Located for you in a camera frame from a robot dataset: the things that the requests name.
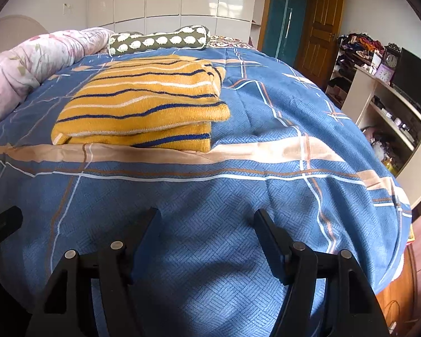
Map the pile of colourful clothes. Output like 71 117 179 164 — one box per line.
337 33 385 64

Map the teal glass sliding door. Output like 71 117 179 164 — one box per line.
261 0 311 66

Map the beige rounded headboard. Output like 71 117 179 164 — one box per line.
0 15 52 62

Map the pink floral quilt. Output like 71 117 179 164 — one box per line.
0 27 116 135

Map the blue plaid bed sheet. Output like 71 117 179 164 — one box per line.
0 45 413 337

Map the black flat television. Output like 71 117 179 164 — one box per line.
392 47 421 113

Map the ornate dark table clock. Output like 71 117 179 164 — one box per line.
384 43 402 70

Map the brown patterned cloth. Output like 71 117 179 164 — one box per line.
207 35 255 49

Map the purple alarm clock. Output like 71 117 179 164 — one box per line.
375 63 394 85

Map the yellow striped knit sweater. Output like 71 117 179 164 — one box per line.
51 55 231 154

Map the white television cabinet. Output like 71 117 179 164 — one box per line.
341 66 421 212

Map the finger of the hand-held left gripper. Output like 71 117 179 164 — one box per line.
0 205 24 243

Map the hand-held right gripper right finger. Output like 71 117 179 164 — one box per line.
253 208 390 337

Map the wooden bed frame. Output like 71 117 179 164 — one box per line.
375 242 419 337

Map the open storage rack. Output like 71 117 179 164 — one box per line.
326 49 359 106

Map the green patterned bolster pillow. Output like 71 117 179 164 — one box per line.
108 25 211 56

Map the brown wooden door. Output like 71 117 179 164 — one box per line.
295 0 347 89

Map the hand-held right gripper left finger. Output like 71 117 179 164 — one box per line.
24 207 161 337

